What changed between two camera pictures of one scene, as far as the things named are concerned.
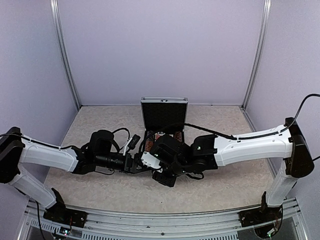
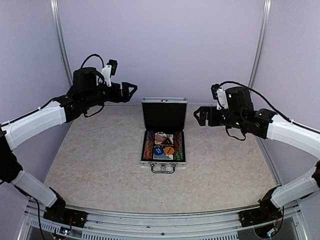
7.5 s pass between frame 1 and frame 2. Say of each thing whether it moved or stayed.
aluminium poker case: stayed
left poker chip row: stayed
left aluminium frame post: stayed
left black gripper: moved
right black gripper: moved
